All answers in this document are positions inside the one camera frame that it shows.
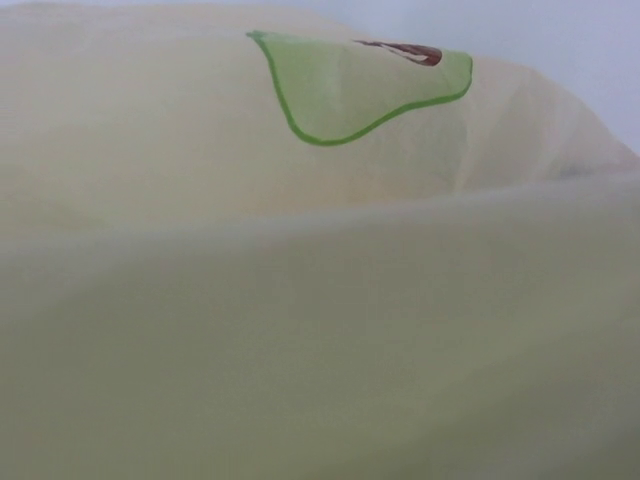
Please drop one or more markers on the yellow-green plastic bag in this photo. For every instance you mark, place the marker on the yellow-green plastic bag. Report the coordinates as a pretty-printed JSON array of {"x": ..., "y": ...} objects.
[{"x": 245, "y": 242}]

